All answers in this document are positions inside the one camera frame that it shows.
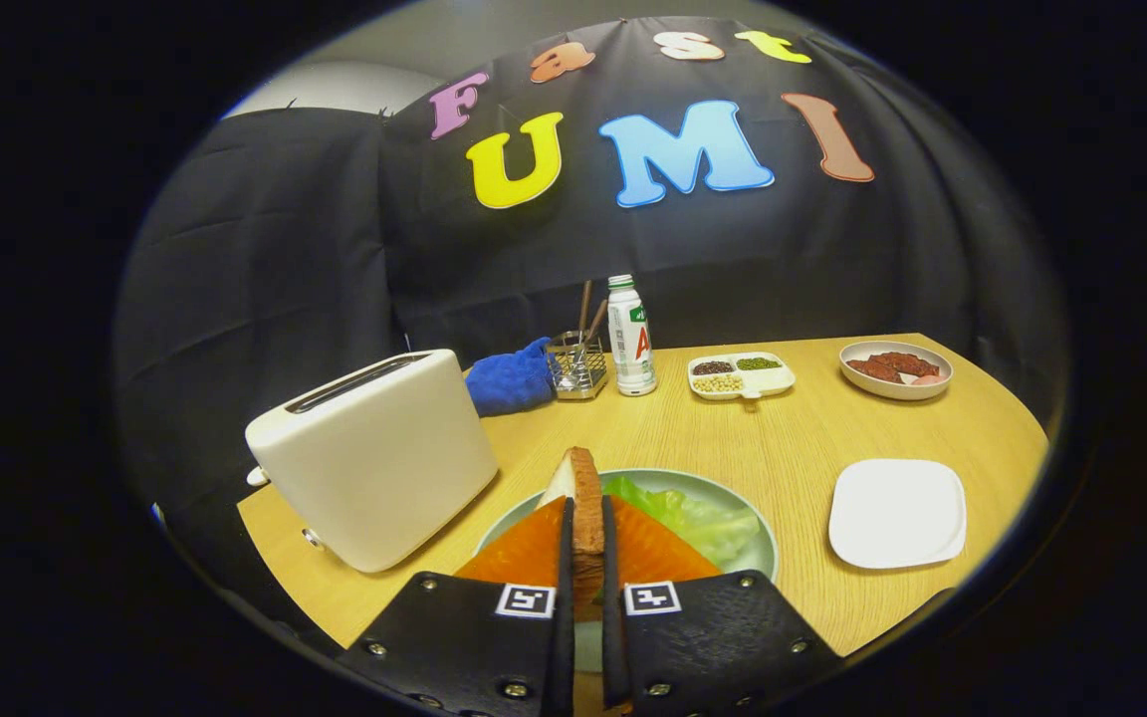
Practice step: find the white bowl of meat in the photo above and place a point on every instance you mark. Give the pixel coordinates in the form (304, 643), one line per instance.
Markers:
(892, 390)

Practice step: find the white bottle with green label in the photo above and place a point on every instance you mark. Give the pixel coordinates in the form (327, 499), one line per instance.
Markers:
(631, 339)

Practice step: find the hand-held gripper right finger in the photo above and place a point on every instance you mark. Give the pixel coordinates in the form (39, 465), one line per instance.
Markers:
(713, 647)

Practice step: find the green lettuce leaf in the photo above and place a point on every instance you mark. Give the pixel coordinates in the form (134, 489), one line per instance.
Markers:
(693, 523)

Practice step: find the blue cloth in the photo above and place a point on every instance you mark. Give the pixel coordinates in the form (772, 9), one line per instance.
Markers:
(514, 378)

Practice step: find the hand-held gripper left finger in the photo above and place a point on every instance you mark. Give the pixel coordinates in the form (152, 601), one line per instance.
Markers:
(474, 647)

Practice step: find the red meat slice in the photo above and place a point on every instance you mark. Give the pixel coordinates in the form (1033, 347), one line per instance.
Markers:
(907, 363)
(872, 370)

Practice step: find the light green plate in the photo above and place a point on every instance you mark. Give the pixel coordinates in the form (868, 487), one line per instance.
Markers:
(723, 493)

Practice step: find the white toaster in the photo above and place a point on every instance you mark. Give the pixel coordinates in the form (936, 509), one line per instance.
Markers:
(374, 458)

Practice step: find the small white square plate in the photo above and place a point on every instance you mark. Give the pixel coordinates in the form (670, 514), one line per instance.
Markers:
(897, 513)

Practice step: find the pink ham slice in bowl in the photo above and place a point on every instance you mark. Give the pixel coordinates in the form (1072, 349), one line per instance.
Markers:
(928, 379)

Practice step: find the plain toast bread slice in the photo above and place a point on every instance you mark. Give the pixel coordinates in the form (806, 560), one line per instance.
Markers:
(585, 508)

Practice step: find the black backdrop cloth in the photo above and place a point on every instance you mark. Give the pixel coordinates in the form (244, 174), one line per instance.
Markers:
(265, 249)

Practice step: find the brown chopstick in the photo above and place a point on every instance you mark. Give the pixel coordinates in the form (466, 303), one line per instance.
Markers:
(597, 317)
(584, 304)

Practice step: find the white divided dish of beans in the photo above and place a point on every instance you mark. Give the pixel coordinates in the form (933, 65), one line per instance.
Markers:
(773, 378)

